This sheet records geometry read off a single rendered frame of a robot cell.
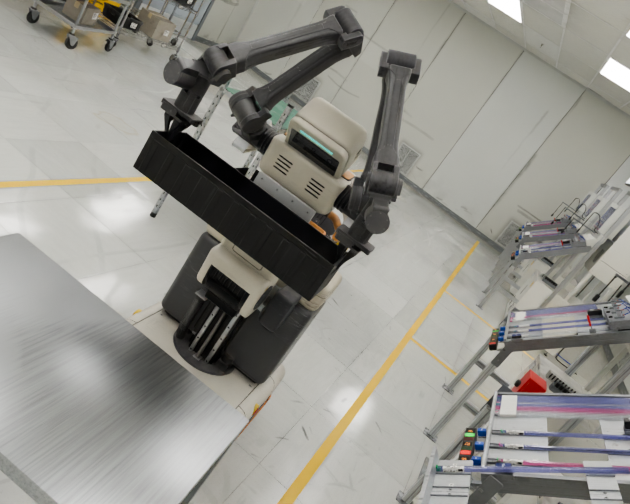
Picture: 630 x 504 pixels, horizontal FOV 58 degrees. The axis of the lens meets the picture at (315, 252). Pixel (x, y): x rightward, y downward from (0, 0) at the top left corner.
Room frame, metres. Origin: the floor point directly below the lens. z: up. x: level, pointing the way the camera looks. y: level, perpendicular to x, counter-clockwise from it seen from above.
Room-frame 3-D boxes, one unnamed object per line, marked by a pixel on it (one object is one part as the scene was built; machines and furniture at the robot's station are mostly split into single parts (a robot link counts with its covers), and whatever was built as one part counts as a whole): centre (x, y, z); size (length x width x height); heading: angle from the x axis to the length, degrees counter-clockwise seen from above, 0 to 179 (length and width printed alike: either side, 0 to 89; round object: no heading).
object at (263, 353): (2.07, 0.13, 0.59); 0.55 x 0.34 x 0.83; 83
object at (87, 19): (5.74, 3.37, 0.30); 0.30 x 0.23 x 0.18; 6
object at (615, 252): (6.41, -2.52, 0.95); 1.36 x 0.82 x 1.90; 78
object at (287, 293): (1.81, 0.10, 0.68); 0.28 x 0.27 x 0.25; 83
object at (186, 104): (1.44, 0.49, 1.22); 0.10 x 0.07 x 0.07; 83
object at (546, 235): (7.83, -2.83, 0.95); 1.37 x 0.82 x 1.90; 78
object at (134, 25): (6.71, 3.46, 0.29); 0.40 x 0.30 x 0.14; 168
